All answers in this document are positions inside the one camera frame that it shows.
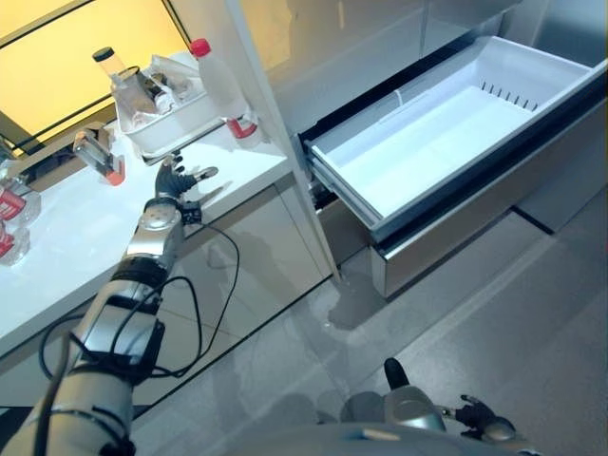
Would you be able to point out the large bottle red cap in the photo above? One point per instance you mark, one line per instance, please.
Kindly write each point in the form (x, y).
(218, 83)

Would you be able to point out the robot silver leg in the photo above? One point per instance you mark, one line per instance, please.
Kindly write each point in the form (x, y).
(411, 406)

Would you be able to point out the clear bottle black cap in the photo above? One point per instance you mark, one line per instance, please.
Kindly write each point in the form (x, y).
(108, 64)

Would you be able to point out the clear bottle red label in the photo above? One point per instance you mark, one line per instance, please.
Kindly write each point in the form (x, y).
(97, 154)
(12, 202)
(9, 244)

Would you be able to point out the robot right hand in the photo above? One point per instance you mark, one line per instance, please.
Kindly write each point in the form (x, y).
(482, 418)

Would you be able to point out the yellow lit window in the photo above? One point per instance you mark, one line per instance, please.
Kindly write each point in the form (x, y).
(71, 62)

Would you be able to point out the grey tray under basket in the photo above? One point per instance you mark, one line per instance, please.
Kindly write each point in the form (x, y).
(199, 135)

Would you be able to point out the steel refrigerator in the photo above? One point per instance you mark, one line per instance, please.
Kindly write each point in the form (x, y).
(361, 33)

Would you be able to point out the white counter cabinet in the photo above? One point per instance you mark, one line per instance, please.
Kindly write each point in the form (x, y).
(256, 228)

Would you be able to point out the dark sink basin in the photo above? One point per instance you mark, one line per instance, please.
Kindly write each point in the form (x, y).
(47, 168)

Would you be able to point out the crumpled clear plastic bags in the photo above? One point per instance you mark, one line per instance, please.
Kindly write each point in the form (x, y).
(173, 78)

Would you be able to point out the white refrigerator drawer bin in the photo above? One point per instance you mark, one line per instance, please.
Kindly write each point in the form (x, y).
(427, 142)

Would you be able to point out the robot left arm silver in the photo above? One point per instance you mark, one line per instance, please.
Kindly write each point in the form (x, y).
(152, 228)

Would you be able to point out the white plastic basket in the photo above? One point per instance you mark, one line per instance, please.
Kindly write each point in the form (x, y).
(164, 126)

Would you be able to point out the robot torso grey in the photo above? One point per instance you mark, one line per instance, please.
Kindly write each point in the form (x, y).
(294, 439)

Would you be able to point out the steel refrigerator drawer front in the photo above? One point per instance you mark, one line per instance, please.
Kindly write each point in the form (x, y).
(475, 228)

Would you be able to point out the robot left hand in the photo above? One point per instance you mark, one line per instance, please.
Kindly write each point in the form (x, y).
(171, 183)

